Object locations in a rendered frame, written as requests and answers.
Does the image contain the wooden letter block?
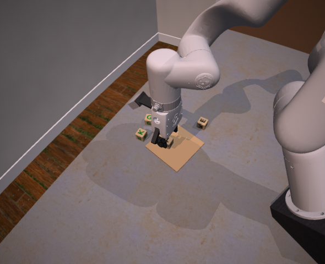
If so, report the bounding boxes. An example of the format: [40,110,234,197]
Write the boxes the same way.
[166,137,174,149]
[197,117,208,130]
[144,114,151,126]
[135,128,148,142]

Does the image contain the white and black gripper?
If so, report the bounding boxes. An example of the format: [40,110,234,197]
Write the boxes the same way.
[151,99,182,149]

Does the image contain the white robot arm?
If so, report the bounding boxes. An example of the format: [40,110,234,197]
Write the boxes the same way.
[128,0,325,220]

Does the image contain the tan flat mat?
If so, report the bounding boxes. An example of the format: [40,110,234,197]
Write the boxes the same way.
[146,125,204,172]

